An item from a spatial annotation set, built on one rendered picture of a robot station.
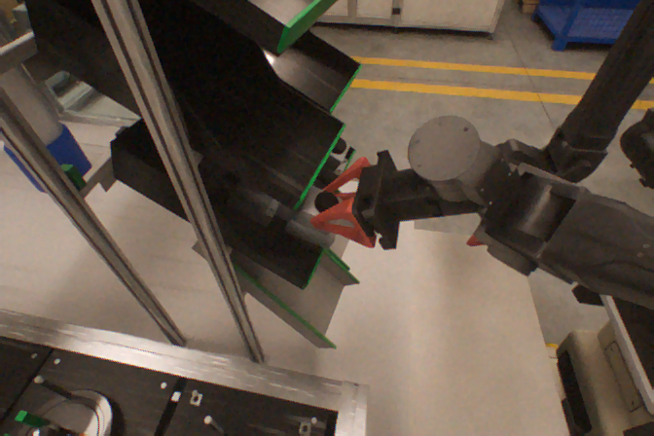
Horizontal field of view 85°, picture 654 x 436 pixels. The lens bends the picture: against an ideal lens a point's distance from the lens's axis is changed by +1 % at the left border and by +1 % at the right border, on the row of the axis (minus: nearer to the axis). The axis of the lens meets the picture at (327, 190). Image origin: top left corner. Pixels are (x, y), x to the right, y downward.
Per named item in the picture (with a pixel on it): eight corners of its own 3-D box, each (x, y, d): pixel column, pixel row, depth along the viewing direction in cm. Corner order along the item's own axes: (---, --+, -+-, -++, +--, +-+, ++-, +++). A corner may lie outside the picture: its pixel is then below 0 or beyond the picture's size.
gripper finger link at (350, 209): (292, 219, 40) (368, 208, 36) (309, 176, 45) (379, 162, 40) (320, 254, 44) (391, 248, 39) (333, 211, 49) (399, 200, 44)
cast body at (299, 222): (335, 225, 50) (354, 198, 45) (327, 250, 47) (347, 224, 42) (280, 200, 49) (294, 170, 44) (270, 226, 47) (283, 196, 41)
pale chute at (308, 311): (344, 284, 70) (360, 281, 67) (318, 349, 61) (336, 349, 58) (237, 188, 60) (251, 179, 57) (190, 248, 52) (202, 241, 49)
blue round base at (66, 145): (103, 163, 114) (80, 124, 103) (70, 198, 103) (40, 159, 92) (60, 156, 116) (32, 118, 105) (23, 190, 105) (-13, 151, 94)
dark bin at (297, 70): (355, 77, 54) (380, 36, 49) (324, 125, 46) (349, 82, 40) (195, -29, 52) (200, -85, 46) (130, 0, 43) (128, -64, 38)
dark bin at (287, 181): (339, 137, 44) (367, 93, 38) (294, 212, 36) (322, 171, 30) (137, 8, 42) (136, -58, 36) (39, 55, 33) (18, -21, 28)
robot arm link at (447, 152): (530, 279, 32) (585, 200, 32) (521, 262, 23) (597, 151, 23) (422, 214, 39) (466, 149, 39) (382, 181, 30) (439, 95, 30)
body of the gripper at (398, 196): (356, 215, 36) (429, 204, 32) (372, 151, 43) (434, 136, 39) (380, 252, 40) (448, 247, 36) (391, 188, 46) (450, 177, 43)
